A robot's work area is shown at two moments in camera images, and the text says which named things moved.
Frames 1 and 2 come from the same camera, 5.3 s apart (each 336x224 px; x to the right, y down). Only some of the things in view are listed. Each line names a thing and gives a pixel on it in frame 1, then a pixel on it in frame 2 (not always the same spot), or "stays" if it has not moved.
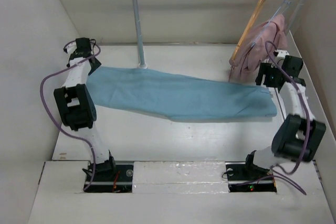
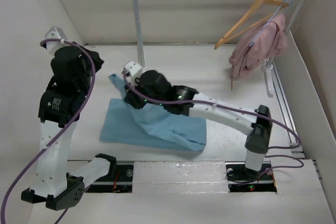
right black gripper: x=265 y=68 -> x=132 y=99
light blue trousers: x=176 y=97 -> x=157 y=126
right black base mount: x=246 y=178 stays
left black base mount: x=111 y=179 stays
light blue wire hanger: x=276 y=13 stays
